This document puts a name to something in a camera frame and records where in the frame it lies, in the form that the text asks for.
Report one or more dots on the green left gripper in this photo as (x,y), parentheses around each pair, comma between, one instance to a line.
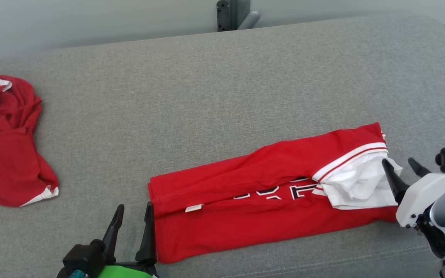
(129,271)

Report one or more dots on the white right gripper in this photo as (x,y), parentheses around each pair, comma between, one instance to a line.
(419,197)

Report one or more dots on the red jersey with black lettering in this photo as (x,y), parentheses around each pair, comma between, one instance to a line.
(245,224)

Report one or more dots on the plain red white-trimmed garment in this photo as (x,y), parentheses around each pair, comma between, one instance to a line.
(6,162)

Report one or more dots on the grey fabric sofa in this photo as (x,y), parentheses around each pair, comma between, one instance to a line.
(207,96)

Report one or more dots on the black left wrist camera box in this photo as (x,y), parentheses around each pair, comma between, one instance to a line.
(83,256)

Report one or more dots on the grey metal stand post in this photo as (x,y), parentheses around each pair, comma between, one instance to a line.
(232,13)

